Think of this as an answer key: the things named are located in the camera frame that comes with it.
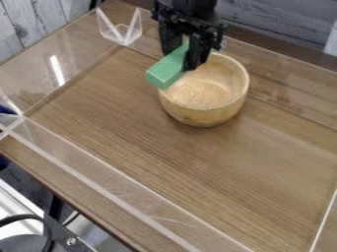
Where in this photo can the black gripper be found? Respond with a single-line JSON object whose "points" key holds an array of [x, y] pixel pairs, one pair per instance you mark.
{"points": [[192, 18]]}

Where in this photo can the green rectangular block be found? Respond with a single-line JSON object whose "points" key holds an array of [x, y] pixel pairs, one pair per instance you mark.
{"points": [[167, 70]]}

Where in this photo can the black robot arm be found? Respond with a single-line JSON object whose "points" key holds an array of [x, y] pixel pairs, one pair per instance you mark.
{"points": [[188, 18]]}

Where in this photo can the light brown wooden bowl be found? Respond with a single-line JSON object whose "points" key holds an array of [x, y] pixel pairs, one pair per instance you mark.
{"points": [[207, 96]]}

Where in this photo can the black table leg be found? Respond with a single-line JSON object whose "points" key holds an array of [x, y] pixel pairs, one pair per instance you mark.
{"points": [[54, 208]]}

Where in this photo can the clear acrylic enclosure wall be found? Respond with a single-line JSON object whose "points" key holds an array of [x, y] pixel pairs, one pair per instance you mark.
{"points": [[243, 187]]}

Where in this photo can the black metal bracket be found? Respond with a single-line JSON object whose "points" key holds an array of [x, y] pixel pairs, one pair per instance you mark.
{"points": [[64, 240]]}

